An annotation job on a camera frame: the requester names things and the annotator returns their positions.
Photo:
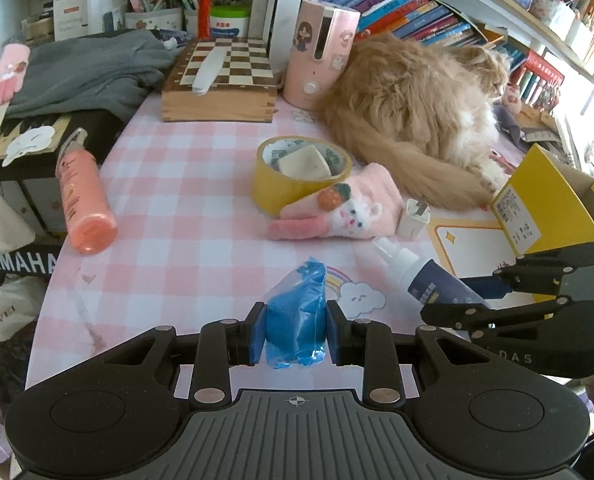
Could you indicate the light wooden board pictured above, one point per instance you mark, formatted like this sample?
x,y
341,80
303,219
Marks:
x,y
57,127

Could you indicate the wooden chess box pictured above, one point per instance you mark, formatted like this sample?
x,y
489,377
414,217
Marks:
x,y
217,107

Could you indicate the pink paw toy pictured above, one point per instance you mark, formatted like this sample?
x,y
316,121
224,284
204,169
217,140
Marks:
x,y
512,100

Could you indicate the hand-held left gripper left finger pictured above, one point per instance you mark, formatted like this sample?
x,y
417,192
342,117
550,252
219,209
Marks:
x,y
258,334

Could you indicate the white cloud-shaped paper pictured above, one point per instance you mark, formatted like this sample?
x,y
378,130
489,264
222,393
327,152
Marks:
x,y
29,141

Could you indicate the red tassel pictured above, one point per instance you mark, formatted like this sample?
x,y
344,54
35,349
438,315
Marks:
x,y
204,10

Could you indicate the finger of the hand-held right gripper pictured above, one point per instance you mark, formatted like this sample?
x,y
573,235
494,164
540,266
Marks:
x,y
489,286
452,312

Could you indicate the yellow tape roll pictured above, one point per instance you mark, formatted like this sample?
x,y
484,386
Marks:
x,y
277,195

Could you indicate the navy tube with white cap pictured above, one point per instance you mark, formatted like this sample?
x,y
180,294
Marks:
x,y
437,285

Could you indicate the blue plastic packet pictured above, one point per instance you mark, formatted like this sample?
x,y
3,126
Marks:
x,y
297,320

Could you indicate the pink cylindrical device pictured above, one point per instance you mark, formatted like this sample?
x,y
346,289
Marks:
x,y
317,60

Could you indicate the pink glove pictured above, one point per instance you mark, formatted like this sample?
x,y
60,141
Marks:
x,y
9,72

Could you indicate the row of blue red books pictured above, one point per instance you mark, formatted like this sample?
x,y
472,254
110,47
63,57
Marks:
x,y
407,10

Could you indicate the orange pink bottle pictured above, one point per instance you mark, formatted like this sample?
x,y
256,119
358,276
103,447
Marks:
x,y
84,200

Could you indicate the pink checked cloth desktop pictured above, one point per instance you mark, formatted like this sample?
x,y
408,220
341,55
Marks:
x,y
177,185

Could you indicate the white red-label box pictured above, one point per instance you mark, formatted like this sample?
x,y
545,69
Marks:
x,y
72,17

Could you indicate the white orange-edged desk mat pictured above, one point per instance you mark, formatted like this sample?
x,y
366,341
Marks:
x,y
472,250

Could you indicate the white pen holder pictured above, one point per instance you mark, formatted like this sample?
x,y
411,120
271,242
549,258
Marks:
x,y
154,20

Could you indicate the pink bunny sock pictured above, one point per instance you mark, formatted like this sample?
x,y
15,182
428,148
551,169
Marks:
x,y
357,205

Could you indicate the grey cloth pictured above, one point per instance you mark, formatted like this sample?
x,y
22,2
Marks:
x,y
87,70

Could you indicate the yellow cardboard box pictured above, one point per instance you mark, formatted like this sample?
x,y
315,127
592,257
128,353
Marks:
x,y
542,205

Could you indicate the cream printed tote bag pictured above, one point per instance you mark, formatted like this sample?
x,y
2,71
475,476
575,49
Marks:
x,y
2,320

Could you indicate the green-lid white jar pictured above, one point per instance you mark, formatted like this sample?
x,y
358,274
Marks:
x,y
229,22

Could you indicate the white pen storage box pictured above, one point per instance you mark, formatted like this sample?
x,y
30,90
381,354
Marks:
x,y
579,35
559,12

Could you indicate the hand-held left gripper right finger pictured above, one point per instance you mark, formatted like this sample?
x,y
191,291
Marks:
x,y
334,334

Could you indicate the white wooden bookshelf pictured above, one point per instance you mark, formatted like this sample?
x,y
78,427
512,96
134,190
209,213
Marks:
x,y
289,10

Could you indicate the black digital piano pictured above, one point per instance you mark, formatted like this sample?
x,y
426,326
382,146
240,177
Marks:
x,y
89,125

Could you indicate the small white plug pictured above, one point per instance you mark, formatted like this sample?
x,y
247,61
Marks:
x,y
413,220

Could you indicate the fluffy orange cat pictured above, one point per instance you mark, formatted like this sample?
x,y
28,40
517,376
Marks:
x,y
417,110

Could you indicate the long white case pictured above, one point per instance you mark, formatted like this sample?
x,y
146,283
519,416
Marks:
x,y
209,70

